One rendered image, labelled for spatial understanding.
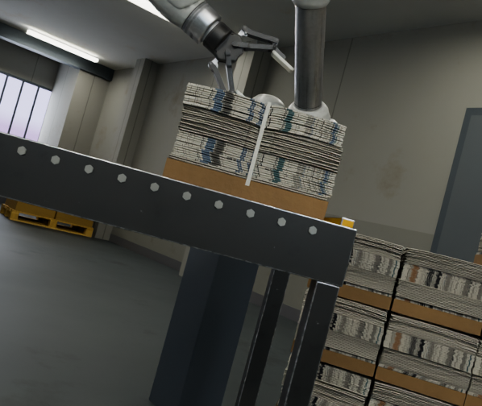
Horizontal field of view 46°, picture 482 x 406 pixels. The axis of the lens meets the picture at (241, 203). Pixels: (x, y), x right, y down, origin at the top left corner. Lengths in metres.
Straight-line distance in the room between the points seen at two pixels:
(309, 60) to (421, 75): 3.49
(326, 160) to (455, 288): 0.86
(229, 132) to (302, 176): 0.19
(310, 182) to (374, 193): 4.00
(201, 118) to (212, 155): 0.08
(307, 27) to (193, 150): 0.81
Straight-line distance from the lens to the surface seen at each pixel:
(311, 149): 1.28
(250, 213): 1.11
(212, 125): 1.27
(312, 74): 2.01
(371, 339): 1.98
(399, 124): 5.34
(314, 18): 1.93
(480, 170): 4.72
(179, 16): 1.44
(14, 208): 8.65
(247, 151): 1.27
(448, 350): 1.99
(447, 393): 2.02
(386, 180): 5.23
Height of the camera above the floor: 0.74
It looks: 2 degrees up
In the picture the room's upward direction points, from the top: 15 degrees clockwise
